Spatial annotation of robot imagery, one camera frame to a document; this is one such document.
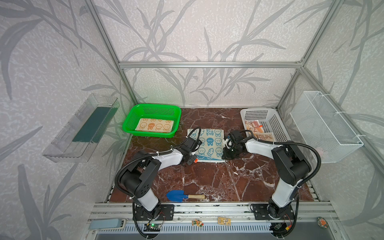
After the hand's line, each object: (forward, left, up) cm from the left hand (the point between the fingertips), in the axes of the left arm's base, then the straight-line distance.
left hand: (190, 149), depth 95 cm
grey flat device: (-40, +35, +4) cm, 53 cm away
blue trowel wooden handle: (-27, +5, -1) cm, 27 cm away
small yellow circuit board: (-38, -18, +1) cm, 43 cm away
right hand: (-2, -21, -1) cm, 21 cm away
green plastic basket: (+35, +31, -3) cm, 47 cm away
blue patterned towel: (+1, -14, -1) cm, 14 cm away
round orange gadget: (-39, -66, +1) cm, 76 cm away
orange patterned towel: (+19, +27, -1) cm, 33 cm away
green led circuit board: (-41, +16, -3) cm, 44 cm away
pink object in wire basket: (-11, -65, +21) cm, 69 cm away
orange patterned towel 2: (+19, -47, -1) cm, 51 cm away
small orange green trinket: (-39, -6, 0) cm, 39 cm away
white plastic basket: (+23, -58, +2) cm, 62 cm away
